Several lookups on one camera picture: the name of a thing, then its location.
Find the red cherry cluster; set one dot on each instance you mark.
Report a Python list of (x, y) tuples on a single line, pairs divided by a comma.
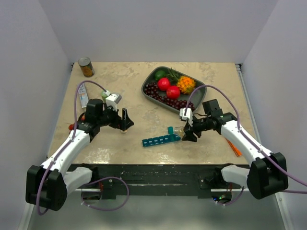
[(81, 118)]

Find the red pomegranate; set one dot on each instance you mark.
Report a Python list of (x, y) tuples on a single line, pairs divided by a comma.
[(173, 92), (163, 84)]

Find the red pomegranate right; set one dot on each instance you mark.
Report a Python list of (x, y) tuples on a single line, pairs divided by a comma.
[(173, 92)]

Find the black table front rail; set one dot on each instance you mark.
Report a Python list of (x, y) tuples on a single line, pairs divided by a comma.
[(157, 180)]

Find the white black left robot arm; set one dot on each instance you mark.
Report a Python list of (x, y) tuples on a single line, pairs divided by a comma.
[(49, 184)]

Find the tin food can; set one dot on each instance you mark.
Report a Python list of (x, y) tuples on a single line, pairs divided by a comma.
[(86, 66)]

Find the clear pill bottle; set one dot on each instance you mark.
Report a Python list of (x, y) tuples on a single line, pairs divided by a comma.
[(179, 131)]

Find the dark red grape bunch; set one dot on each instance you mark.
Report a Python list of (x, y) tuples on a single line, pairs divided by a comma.
[(153, 94)]

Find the silver toothpaste box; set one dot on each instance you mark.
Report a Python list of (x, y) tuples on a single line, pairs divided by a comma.
[(83, 96)]

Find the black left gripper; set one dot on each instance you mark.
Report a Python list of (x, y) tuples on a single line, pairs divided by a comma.
[(122, 123)]

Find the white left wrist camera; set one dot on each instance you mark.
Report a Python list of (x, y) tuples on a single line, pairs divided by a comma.
[(112, 100)]

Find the red pomegranate left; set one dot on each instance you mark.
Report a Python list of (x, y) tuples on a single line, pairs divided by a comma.
[(163, 84)]

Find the orange pineapple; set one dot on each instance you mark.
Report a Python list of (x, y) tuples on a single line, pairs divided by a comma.
[(185, 84)]

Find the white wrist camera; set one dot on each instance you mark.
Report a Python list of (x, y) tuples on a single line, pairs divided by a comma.
[(186, 115), (112, 100)]

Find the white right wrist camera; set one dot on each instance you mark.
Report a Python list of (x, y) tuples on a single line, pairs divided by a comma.
[(186, 115)]

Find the orange cardboard box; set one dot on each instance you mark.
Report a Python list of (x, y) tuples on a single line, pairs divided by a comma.
[(233, 147)]

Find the green cylindrical bottle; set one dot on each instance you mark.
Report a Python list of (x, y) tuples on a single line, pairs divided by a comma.
[(103, 96)]

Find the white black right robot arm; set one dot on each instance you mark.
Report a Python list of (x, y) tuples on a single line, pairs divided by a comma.
[(266, 174)]

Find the teal weekly pill organizer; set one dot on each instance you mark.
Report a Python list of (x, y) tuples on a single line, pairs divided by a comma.
[(171, 136)]

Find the grey plastic fruit tray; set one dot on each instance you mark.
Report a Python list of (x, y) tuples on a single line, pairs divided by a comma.
[(194, 100)]

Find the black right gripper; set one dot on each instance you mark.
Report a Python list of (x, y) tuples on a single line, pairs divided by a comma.
[(189, 135)]

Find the green lime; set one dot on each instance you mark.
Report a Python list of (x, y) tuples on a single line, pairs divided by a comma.
[(159, 74)]

